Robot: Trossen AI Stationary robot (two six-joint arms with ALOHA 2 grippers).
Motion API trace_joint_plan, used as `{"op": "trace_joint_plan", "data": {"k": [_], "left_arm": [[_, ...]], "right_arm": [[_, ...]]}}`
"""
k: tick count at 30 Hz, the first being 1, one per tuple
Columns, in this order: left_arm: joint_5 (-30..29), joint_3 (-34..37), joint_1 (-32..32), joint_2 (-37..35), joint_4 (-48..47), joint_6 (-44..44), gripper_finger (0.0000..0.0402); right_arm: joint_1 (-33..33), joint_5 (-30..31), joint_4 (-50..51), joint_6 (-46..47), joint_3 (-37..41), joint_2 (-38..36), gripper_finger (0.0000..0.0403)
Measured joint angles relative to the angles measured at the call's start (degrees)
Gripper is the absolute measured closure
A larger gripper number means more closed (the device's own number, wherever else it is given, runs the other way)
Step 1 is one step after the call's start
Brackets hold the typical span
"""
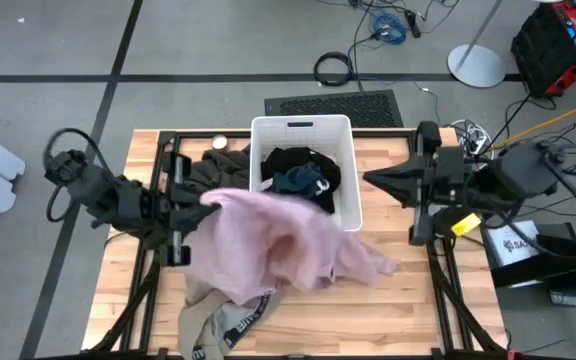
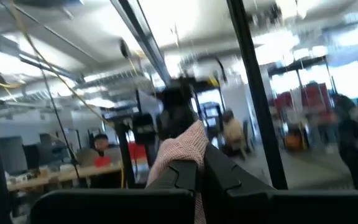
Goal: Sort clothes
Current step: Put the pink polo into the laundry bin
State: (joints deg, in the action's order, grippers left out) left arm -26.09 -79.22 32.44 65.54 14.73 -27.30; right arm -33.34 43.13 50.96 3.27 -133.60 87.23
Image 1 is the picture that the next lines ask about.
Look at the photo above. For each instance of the beige cloth garment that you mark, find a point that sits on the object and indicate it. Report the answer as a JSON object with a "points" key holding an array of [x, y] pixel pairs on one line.
{"points": [[198, 320]]}

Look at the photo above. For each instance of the white printed cardboard box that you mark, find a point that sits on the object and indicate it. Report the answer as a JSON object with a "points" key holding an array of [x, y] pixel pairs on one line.
{"points": [[513, 245]]}

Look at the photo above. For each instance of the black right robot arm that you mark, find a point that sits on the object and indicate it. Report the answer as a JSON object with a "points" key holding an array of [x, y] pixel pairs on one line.
{"points": [[518, 175]]}

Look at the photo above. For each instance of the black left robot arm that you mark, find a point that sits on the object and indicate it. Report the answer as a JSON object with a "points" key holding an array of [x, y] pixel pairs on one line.
{"points": [[108, 195]]}

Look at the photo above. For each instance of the navy blue garment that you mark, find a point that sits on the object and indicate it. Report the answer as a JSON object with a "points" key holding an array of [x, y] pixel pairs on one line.
{"points": [[298, 180]]}

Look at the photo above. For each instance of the dark olive hooded sweatshirt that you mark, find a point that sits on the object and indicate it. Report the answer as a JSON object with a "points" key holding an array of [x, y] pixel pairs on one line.
{"points": [[218, 170]]}

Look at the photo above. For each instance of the black and red equipment case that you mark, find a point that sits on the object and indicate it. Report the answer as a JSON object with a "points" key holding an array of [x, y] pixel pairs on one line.
{"points": [[543, 45]]}

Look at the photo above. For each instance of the large black box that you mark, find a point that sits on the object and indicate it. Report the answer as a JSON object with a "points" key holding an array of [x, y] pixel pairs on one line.
{"points": [[563, 260]]}

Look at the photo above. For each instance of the pink garment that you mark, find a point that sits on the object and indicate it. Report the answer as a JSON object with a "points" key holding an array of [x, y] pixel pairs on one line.
{"points": [[268, 240]]}

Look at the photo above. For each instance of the black metal rig frame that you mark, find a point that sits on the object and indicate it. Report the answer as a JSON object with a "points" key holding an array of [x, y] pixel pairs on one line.
{"points": [[198, 134]]}

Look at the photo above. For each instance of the yellow tape tag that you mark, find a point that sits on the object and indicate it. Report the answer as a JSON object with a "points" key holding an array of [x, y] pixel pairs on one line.
{"points": [[466, 224]]}

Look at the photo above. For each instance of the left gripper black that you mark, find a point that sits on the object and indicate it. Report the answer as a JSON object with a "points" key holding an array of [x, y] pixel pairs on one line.
{"points": [[158, 212]]}

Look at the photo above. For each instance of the grey plastic bag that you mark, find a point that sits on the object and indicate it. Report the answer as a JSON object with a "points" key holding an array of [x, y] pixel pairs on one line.
{"points": [[568, 298]]}

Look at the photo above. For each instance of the small red object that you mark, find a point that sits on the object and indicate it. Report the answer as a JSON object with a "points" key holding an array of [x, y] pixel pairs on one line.
{"points": [[512, 355]]}

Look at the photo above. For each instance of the grey mesh shorts black waistband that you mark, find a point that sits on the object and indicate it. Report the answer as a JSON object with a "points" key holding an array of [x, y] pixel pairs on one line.
{"points": [[228, 322]]}

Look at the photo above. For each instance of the black knit garment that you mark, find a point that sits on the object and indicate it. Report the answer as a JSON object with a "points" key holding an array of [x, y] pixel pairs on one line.
{"points": [[288, 157]]}

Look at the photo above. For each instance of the small round cream disc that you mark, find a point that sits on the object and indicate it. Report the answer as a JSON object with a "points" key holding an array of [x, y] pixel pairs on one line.
{"points": [[219, 142]]}

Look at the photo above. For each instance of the black perforated floor mat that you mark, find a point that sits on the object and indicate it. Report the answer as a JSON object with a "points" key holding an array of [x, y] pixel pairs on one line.
{"points": [[328, 102]]}

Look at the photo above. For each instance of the white perforated laundry basket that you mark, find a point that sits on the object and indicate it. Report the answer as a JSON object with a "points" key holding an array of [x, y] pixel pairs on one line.
{"points": [[268, 135]]}

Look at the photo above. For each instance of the white power strip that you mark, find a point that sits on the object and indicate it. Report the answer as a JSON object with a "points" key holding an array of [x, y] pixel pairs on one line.
{"points": [[474, 140]]}

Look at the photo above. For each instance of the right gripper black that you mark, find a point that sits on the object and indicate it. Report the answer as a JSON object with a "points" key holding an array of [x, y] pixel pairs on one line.
{"points": [[443, 180]]}

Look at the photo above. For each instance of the black power strip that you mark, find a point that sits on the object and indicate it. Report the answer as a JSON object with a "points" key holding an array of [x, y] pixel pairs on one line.
{"points": [[413, 24]]}

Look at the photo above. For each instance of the grey floor lamp stand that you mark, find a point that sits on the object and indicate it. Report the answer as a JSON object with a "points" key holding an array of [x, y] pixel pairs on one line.
{"points": [[475, 67]]}

